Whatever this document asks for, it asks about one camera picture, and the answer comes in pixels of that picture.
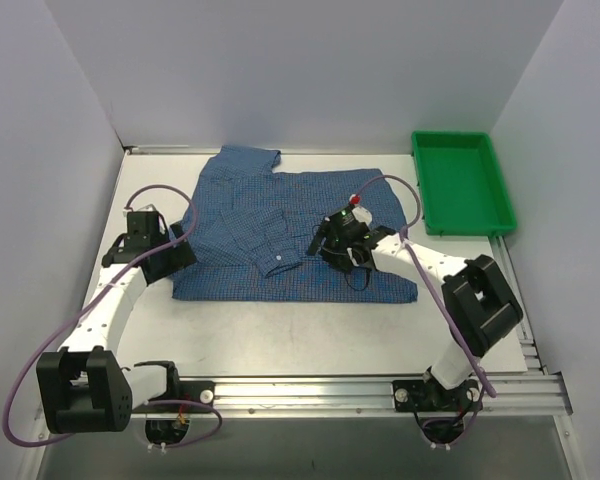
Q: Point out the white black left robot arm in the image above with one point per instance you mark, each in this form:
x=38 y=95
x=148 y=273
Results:
x=83 y=387

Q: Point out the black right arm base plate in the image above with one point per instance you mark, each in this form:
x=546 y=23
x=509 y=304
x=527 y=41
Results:
x=420 y=396

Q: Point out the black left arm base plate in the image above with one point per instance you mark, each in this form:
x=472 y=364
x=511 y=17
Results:
x=197 y=391

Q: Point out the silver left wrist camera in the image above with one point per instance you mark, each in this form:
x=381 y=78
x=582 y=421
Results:
x=127 y=210

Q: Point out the aluminium front frame rail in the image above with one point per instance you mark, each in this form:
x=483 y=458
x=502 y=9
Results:
x=517 y=395

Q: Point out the blue checkered long sleeve shirt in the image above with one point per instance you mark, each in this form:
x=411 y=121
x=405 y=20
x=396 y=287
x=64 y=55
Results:
x=254 y=224

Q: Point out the green plastic bin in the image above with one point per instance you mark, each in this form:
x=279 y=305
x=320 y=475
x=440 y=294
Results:
x=462 y=187

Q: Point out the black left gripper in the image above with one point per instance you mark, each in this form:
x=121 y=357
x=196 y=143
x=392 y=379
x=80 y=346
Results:
x=181 y=251

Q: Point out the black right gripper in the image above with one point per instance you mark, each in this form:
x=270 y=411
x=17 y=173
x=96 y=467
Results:
x=328 y=240

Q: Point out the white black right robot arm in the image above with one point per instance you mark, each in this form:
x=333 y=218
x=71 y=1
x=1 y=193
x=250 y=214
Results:
x=473 y=295

